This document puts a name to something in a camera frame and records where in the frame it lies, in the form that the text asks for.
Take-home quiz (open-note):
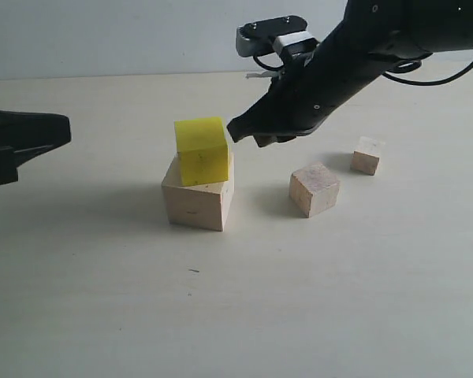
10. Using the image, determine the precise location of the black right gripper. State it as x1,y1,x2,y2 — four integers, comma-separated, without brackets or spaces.
227,20,393,148

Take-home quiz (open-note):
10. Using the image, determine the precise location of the yellow cube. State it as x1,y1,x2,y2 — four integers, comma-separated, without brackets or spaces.
174,117,229,187

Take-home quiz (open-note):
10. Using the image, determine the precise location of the medium wooden cube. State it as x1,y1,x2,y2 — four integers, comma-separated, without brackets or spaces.
289,162,340,217

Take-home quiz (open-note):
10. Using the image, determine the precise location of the large wooden cube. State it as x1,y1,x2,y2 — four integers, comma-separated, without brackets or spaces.
162,153,235,232

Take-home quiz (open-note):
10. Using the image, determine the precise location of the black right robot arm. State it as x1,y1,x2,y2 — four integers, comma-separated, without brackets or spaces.
227,1,473,147

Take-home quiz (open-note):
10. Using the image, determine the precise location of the small wooden cube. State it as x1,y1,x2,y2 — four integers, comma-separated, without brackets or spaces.
350,136,385,176

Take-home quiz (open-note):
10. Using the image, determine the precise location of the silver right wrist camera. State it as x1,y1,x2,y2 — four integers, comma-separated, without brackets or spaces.
236,15,318,57

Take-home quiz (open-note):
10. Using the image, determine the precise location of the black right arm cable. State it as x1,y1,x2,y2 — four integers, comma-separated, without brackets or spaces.
382,49,473,87

